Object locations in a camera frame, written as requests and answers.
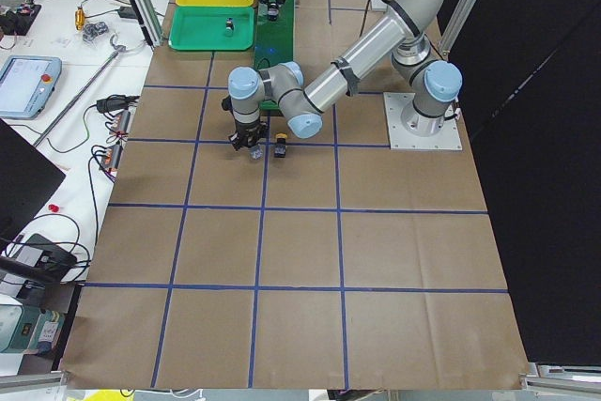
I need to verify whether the blue teach pendant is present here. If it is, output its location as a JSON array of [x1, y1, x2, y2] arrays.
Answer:
[[1, 55, 62, 119]]

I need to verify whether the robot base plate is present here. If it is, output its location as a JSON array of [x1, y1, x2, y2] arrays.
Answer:
[[383, 92, 463, 151]]

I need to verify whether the green conveyor belt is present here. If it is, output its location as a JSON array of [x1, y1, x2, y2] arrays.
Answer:
[[252, 0, 301, 117]]

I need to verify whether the green push button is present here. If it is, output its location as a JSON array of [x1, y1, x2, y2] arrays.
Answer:
[[223, 18, 235, 38], [267, 2, 280, 22]]

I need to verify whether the metal reacher rod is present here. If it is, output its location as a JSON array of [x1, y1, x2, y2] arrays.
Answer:
[[33, 34, 127, 148]]

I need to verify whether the yellow push button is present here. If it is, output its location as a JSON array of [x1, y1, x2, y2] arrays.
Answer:
[[249, 145, 264, 161], [273, 132, 288, 158]]

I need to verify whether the black power adapter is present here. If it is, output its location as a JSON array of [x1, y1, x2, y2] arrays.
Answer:
[[96, 95, 139, 114]]

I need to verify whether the teal device box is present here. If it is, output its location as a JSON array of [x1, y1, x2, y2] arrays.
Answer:
[[0, 294, 65, 355]]

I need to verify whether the green plastic tray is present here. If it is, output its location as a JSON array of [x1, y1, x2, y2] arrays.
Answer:
[[168, 7, 254, 52]]

